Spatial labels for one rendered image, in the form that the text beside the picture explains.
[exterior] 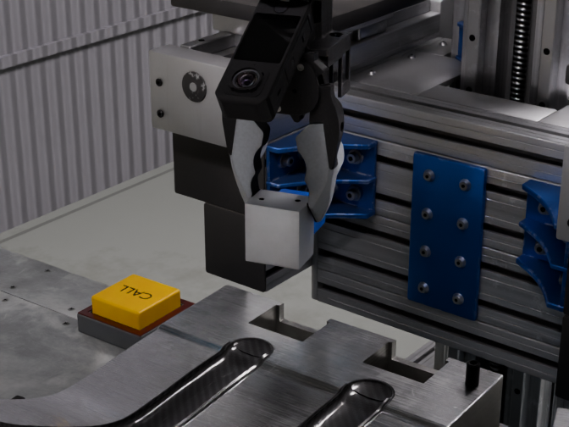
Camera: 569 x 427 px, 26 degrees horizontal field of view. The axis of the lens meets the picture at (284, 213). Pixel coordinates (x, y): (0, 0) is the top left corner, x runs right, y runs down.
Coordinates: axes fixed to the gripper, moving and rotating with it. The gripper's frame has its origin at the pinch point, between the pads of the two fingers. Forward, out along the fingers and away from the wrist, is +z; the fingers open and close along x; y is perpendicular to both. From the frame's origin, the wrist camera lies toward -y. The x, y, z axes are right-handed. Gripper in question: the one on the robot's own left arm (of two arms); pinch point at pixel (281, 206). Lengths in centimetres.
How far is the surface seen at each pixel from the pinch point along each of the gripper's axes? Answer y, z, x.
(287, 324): -6.5, 7.6, -3.1
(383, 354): -9.5, 6.9, -12.3
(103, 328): -3.2, 13.5, 16.5
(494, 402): -11.8, 7.8, -21.6
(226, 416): -22.4, 6.6, -4.7
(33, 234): 166, 95, 139
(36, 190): 176, 87, 144
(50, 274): 7.4, 15.0, 28.8
